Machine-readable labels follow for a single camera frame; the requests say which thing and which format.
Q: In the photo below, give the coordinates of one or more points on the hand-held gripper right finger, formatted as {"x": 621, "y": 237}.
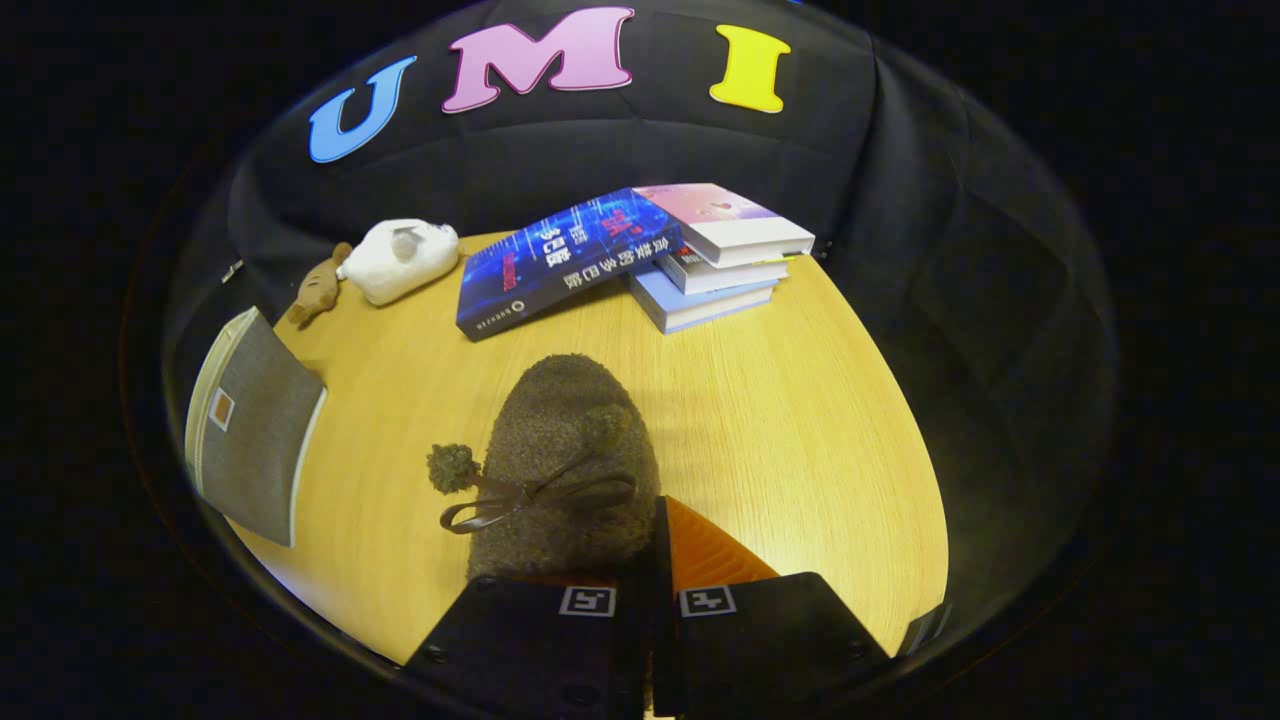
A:
{"x": 770, "y": 640}

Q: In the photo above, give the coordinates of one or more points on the blue cover book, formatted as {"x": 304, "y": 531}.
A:
{"x": 560, "y": 265}

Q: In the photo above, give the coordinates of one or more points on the black backdrop cloth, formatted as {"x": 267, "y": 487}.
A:
{"x": 900, "y": 250}

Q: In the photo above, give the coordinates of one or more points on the silver clip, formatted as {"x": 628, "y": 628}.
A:
{"x": 232, "y": 271}

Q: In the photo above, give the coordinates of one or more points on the brown plush toy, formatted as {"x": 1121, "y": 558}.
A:
{"x": 318, "y": 288}

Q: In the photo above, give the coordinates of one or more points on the brown fuzzy shoe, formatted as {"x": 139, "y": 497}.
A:
{"x": 570, "y": 420}

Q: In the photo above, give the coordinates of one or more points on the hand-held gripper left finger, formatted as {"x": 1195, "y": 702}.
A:
{"x": 530, "y": 650}

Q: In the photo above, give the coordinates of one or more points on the white plush toy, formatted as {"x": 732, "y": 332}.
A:
{"x": 400, "y": 265}

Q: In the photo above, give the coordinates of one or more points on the pink cover book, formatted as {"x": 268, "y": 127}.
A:
{"x": 720, "y": 210}

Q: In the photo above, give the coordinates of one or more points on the light blue book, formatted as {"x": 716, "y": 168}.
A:
{"x": 700, "y": 308}

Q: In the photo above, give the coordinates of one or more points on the white paperback book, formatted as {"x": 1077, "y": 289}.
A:
{"x": 730, "y": 275}

